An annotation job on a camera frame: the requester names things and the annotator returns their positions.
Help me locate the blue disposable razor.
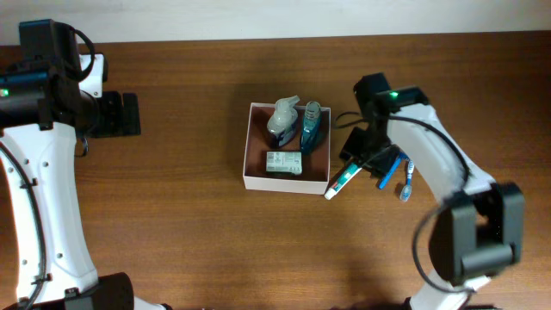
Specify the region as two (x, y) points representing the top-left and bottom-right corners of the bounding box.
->
(377, 152), (408, 189)

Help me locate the green red toothpaste tube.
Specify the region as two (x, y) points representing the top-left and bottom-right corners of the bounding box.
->
(324, 162), (362, 200)

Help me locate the blue white toothbrush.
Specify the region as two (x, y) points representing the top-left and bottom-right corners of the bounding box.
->
(399, 159), (415, 202)

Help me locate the teal mouthwash bottle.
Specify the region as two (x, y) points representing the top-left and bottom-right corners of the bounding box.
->
(300, 101), (323, 156)

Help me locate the green white soap box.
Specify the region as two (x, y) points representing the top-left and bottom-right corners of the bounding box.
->
(266, 152), (302, 176)

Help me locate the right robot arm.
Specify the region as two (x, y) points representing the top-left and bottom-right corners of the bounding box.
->
(339, 73), (525, 309)

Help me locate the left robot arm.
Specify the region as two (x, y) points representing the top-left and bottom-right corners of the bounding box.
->
(1, 19), (150, 310)

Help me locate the white cardboard box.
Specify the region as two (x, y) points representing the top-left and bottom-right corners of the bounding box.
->
(242, 102), (331, 195)

